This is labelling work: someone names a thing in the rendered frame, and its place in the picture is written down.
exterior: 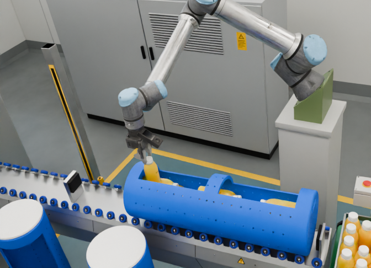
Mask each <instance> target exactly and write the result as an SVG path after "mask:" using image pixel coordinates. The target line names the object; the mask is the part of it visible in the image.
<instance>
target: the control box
mask: <svg viewBox="0 0 371 268"><path fill-rule="evenodd" d="M365 180H369V181H370V182H371V178H366V177H362V176H357V178H356V184H355V188H354V197H353V205H355V206H361V207H367V208H371V185H370V186H365V185H364V184H363V182H364V181H365Z"/></svg>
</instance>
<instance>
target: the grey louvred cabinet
mask: <svg viewBox="0 0 371 268"><path fill-rule="evenodd" d="M187 1H188V0H46V2H47V5H48V8H49V11H50V14H51V17H52V20H53V22H54V26H55V29H56V32H57V35H58V37H59V41H60V44H61V47H62V50H63V53H64V55H65V59H66V62H67V65H68V68H69V70H70V74H71V77H72V80H73V83H74V85H75V88H76V92H77V95H78V98H79V101H80V103H81V107H82V110H83V112H85V113H87V115H88V118H90V119H95V120H99V121H104V122H108V123H111V124H116V125H120V126H125V122H124V118H123V115H122V112H121V108H120V105H119V99H118V96H119V94H120V92H121V91H123V90H124V89H128V88H136V89H138V88H140V87H142V86H144V84H145V83H146V81H147V79H148V77H149V76H150V74H151V72H152V70H153V68H154V66H155V64H156V63H157V61H158V59H159V57H160V55H161V53H162V52H163V50H164V48H165V46H166V45H167V43H168V41H169V39H170V37H171V35H172V34H173V32H174V30H175V28H176V26H177V24H178V22H179V21H178V16H179V15H180V13H181V11H182V9H183V7H184V6H185V4H186V2H187ZM233 1H235V2H236V3H238V4H240V5H242V6H244V7H246V8H247V9H249V10H251V11H253V12H255V13H257V14H258V15H260V16H262V17H264V18H266V19H267V20H269V21H271V22H272V23H275V24H277V25H278V26H280V27H282V28H283V29H285V30H287V0H233ZM279 53H280V52H279V51H277V50H275V49H273V48H272V47H270V46H268V45H266V44H264V43H262V42H260V41H258V40H257V39H255V38H253V37H251V36H249V35H247V34H245V33H244V32H242V31H240V30H238V29H236V28H234V27H233V26H231V25H229V24H227V23H225V22H223V21H222V20H220V19H218V18H216V17H214V16H211V15H209V14H208V13H207V14H206V15H205V17H204V18H203V20H202V22H201V23H200V25H199V27H198V29H196V30H193V32H192V34H191V36H190V38H189V40H188V42H187V43H186V45H185V47H184V49H183V51H182V53H181V55H180V57H179V59H178V61H177V62H176V64H175V66H174V68H173V70H172V72H171V74H170V75H169V77H168V80H167V82H166V83H165V87H166V89H167V97H166V98H164V99H162V100H160V101H159V102H158V103H157V104H156V105H155V106H154V107H153V108H152V110H150V111H148V112H143V114H144V118H145V124H144V128H145V129H147V130H149V131H150V132H152V133H156V134H159V135H164V136H168V137H173V138H177V139H180V140H185V141H190V142H194V143H199V144H204V145H207V146H212V147H216V148H221V149H225V150H228V151H233V152H237V153H242V154H246V155H250V156H254V157H259V158H264V159H268V160H270V159H271V157H272V155H273V154H274V152H275V150H276V149H277V147H278V146H279V137H278V128H277V127H275V121H276V120H277V118H278V117H279V115H280V114H281V112H282V111H283V109H284V108H285V106H286V105H287V103H288V101H289V91H288V85H287V84H286V82H285V81H283V80H282V79H281V78H280V76H278V75H277V74H276V73H275V71H274V70H273V69H272V68H271V66H270V64H271V62H272V61H273V60H274V59H275V57H276V56H277V55H278V54H279Z"/></svg>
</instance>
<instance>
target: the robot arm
mask: <svg viewBox="0 0 371 268"><path fill-rule="evenodd" d="M207 13H208V14H209V15H211V16H214V17H216V18H218V19H220V20H222V21H223V22H225V23H227V24H229V25H231V26H233V27H234V28H236V29H238V30H240V31H242V32H244V33H245V34H247V35H249V36H251V37H253V38H255V39H257V40H258V41H260V42H262V43H264V44H266V45H268V46H270V47H272V48H273V49H275V50H277V51H279V52H280V53H279V54H278V55H277V56H276V57H275V59H274V60H273V61H272V62H271V64H270V66H271V68H272V69H273V70H274V71H275V73H276V74H277V75H278V76H280V78H281V79H282V80H283V81H285V82H286V84H287V85H288V86H290V87H291V89H292V90H293V92H294V94H295V97H296V98H297V99H298V101H302V100H304V99H306V98H307V97H309V96H310V95H311V94H312V93H313V92H314V91H315V90H316V89H317V88H318V87H319V86H320V85H321V84H322V83H323V81H324V80H325V77H324V76H323V75H322V74H320V73H317V72H315V71H313V70H312V68H313V67H315V66H317V65H319V64H320V63H321V62H322V61H323V60H324V59H325V58H326V56H327V46H326V43H325V42H324V40H323V39H322V38H321V37H319V36H318V35H315V34H312V35H308V36H305V35H303V34H301V33H296V34H293V33H291V32H289V31H287V30H285V29H283V28H282V27H280V26H278V25H277V24H275V23H272V22H271V21H269V20H267V19H266V18H264V17H262V16H260V15H258V14H257V13H255V12H253V11H251V10H249V9H247V8H246V7H244V6H242V5H240V4H238V3H236V2H235V1H233V0H188V1H187V2H186V4H185V6H184V7H183V9H182V11H181V13H180V15H179V16H178V21H179V22H178V24H177V26H176V28H175V30H174V32H173V34H172V35H171V37H170V39H169V41H168V43H167V45H166V46H165V48H164V50H163V52H162V53H161V55H160V57H159V59H158V61H157V63H156V64H155V66H154V68H153V70H152V72H151V74H150V76H149V77H148V79H147V81H146V83H145V84H144V86H142V87H140V88H138V89H136V88H128V89H124V90H123V91H121V92H120V94H119V96H118V99H119V105H120V108H121V112H122V115H123V118H124V122H125V126H124V127H125V129H128V134H127V135H126V143H127V146H128V148H132V149H136V148H138V149H137V153H136V154H134V157H135V158H136V159H139V160H141V161H142V162H143V163H144V164H145V165H146V163H147V159H146V152H147V153H148V156H151V154H152V145H153V146H154V147H156V148H159V147H160V145H161V144H162V142H163V139H161V138H159V137H158V136H156V135H155V134H153V133H152V132H150V131H149V130H147V129H145V128H144V124H145V118H144V114H143V112H148V111H150V110H152V108H153V107H154V106H155V105H156V104H157V103H158V102H159V101H160V100H162V99H164V98H166V97H167V89H166V87H165V83H166V82H167V80H168V77H169V75H170V74H171V72H172V70H173V68H174V66H175V64H176V62H177V61H178V59H179V57H180V55H181V53H182V51H183V49H184V47H185V45H186V43H187V42H188V40H189V38H190V36H191V34H192V32H193V30H196V29H198V27H199V25H200V23H201V22H202V20H203V18H204V17H205V15H206V14H207Z"/></svg>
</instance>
